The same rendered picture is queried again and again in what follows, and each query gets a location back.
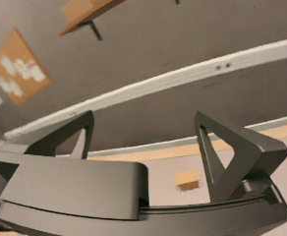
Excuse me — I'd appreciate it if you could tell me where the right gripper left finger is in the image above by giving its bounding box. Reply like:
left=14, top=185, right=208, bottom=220
left=0, top=110, right=94, bottom=159

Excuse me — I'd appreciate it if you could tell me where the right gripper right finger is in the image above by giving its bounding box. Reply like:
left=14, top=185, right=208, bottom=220
left=194, top=110, right=287, bottom=203

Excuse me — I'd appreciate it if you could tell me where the tan cardboard box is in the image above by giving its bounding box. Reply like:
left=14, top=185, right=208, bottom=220
left=172, top=170, right=197, bottom=191

